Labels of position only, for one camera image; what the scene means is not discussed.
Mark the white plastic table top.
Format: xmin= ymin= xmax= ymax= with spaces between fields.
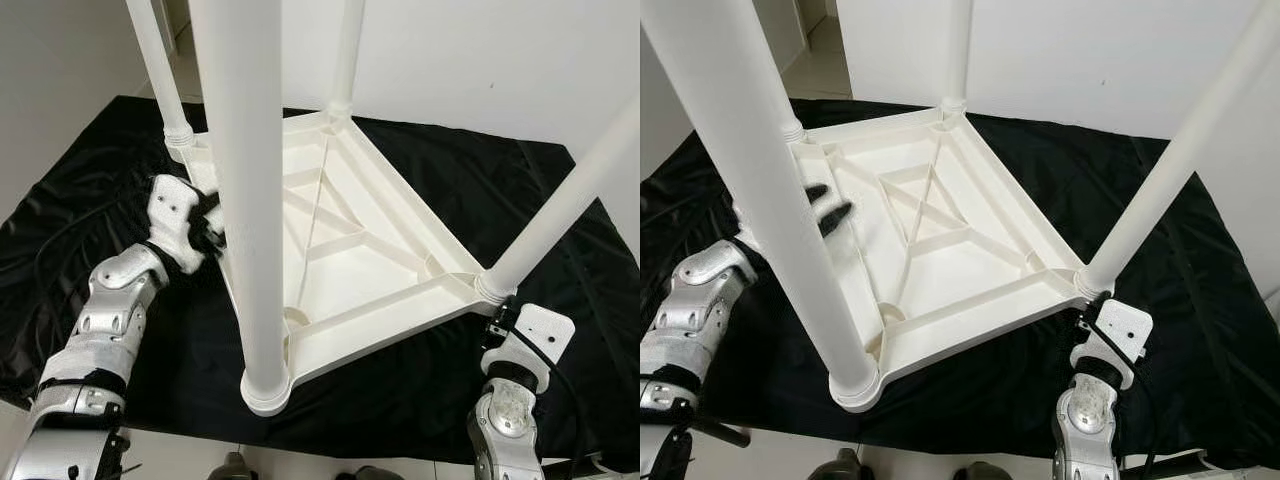
xmin=790 ymin=105 xmax=1091 ymax=413
xmin=175 ymin=108 xmax=516 ymax=416

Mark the black cloth table cover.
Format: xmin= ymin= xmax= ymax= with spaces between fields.
xmin=0 ymin=95 xmax=641 ymax=471
xmin=640 ymin=98 xmax=1280 ymax=471

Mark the dark metal table leg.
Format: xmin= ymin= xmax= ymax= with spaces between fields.
xmin=680 ymin=415 xmax=751 ymax=448
xmin=1120 ymin=452 xmax=1211 ymax=473

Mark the grey left robot foot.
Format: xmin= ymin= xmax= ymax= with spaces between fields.
xmin=810 ymin=448 xmax=871 ymax=480
xmin=210 ymin=452 xmax=256 ymax=480

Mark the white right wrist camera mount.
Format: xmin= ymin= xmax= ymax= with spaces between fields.
xmin=482 ymin=305 xmax=577 ymax=393
xmin=1070 ymin=300 xmax=1153 ymax=391

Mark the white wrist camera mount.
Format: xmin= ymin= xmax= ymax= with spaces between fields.
xmin=1070 ymin=300 xmax=1153 ymax=391
xmin=482 ymin=305 xmax=577 ymax=393
xmin=148 ymin=175 xmax=211 ymax=276

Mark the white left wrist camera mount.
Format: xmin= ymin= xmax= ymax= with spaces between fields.
xmin=148 ymin=175 xmax=211 ymax=276

